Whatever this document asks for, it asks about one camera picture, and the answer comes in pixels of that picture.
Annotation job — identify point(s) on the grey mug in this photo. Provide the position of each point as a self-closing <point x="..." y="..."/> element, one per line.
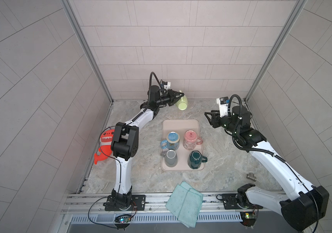
<point x="170" y="158"/>

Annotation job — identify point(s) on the circuit board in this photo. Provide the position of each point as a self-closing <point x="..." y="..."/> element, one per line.
<point x="123" y="219"/>
<point x="248" y="219"/>

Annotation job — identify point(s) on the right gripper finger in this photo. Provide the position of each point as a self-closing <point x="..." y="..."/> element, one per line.
<point x="211" y="120"/>
<point x="212" y="113"/>

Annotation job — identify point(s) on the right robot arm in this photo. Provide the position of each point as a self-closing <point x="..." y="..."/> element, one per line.
<point x="303" y="204"/>

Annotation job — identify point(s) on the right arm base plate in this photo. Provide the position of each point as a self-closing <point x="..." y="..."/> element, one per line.
<point x="231" y="201"/>

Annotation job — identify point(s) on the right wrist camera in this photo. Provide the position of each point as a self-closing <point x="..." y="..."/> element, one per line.
<point x="223" y="103"/>

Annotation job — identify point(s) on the dark green mug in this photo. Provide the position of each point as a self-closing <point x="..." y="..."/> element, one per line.
<point x="195" y="159"/>

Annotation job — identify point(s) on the small metal fitting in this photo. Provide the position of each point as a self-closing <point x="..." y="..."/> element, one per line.
<point x="251" y="177"/>

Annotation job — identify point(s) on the pink ghost mug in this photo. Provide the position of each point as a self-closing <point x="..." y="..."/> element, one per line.
<point x="191" y="140"/>

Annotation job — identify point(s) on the teal folded cloth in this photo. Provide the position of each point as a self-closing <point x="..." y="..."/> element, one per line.
<point x="185" y="208"/>

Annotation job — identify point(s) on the red shark plush toy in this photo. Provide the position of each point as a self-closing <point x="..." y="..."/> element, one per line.
<point x="104" y="150"/>

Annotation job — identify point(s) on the light green mug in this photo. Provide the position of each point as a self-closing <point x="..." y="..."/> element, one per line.
<point x="182" y="103"/>

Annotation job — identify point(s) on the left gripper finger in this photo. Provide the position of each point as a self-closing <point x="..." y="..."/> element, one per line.
<point x="175" y="100"/>
<point x="176" y="94"/>

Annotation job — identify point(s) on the blue butterfly mug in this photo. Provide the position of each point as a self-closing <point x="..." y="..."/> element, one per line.
<point x="171" y="142"/>

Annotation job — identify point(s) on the right circuit board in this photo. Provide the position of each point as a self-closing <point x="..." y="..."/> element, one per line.
<point x="248" y="219"/>

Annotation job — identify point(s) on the beige tray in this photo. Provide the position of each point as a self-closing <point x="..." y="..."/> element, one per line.
<point x="180" y="126"/>

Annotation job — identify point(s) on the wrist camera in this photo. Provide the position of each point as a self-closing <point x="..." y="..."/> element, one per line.
<point x="165" y="85"/>
<point x="223" y="103"/>

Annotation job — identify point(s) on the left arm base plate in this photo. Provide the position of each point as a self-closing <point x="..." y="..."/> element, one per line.
<point x="125" y="202"/>

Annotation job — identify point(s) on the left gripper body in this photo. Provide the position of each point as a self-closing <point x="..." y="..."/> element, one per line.
<point x="166" y="99"/>

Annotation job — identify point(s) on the left circuit board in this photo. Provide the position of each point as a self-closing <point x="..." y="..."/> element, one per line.
<point x="123" y="219"/>

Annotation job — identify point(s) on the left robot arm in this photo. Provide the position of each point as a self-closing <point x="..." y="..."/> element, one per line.
<point x="125" y="141"/>

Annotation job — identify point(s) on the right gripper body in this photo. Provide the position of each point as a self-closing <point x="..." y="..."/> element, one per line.
<point x="225" y="123"/>

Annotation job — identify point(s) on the aluminium rail frame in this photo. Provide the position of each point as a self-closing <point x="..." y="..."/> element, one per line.
<point x="156" y="202"/>

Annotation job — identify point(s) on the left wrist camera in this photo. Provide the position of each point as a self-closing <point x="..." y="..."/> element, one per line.
<point x="165" y="85"/>

